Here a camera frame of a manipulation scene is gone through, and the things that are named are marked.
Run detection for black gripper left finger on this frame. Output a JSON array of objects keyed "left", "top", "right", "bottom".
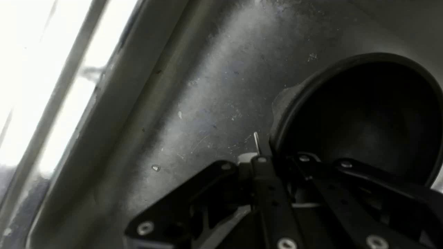
[{"left": 123, "top": 160, "right": 249, "bottom": 249}]

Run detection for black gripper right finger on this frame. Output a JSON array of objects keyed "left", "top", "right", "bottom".
[{"left": 251, "top": 153, "right": 443, "bottom": 249}]

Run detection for black bowl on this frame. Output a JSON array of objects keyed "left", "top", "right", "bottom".
[{"left": 270, "top": 52, "right": 443, "bottom": 185}]

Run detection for stainless steel double sink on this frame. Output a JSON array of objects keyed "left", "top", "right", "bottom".
[{"left": 1, "top": 0, "right": 443, "bottom": 249}]

